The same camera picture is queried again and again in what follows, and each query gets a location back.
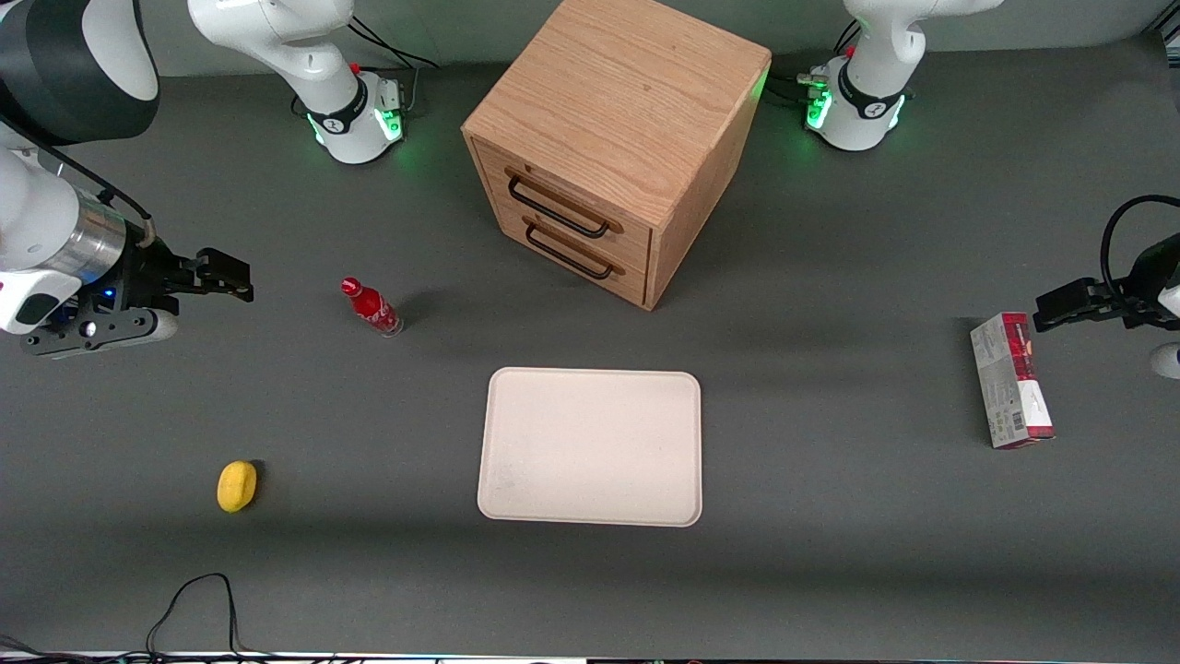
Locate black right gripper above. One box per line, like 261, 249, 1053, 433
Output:
92, 235, 255, 310

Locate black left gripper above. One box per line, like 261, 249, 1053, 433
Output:
1032, 235, 1180, 334

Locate wooden drawer with black handle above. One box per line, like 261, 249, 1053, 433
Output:
472, 138, 654, 270
489, 189, 652, 310

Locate wooden drawer cabinet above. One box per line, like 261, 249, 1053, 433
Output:
461, 0, 773, 312

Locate red and grey carton box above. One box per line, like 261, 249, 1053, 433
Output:
969, 312, 1056, 451

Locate red cola bottle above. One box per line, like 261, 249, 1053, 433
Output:
340, 277, 405, 338

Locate yellow lemon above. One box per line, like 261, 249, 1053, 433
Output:
217, 460, 258, 514

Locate grey table mat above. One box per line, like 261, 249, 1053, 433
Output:
0, 37, 1180, 658

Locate beige rectangular tray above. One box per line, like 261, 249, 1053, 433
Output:
477, 367, 703, 528

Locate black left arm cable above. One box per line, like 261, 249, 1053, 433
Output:
1099, 194, 1180, 307

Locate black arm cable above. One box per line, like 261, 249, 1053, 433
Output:
1099, 194, 1180, 307
0, 113, 156, 224

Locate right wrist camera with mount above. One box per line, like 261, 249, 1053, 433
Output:
20, 307, 182, 361

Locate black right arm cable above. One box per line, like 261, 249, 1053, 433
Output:
0, 113, 156, 224

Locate black right base cables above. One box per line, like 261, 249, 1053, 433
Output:
346, 14, 442, 116

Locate black base cables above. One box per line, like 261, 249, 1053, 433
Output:
346, 14, 442, 116
763, 72, 817, 104

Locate black looped cable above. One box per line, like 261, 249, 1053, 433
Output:
146, 573, 248, 659

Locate black left base cables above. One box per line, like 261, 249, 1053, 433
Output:
763, 72, 817, 104

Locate black cable at table edge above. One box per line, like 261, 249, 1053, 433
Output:
0, 634, 148, 664

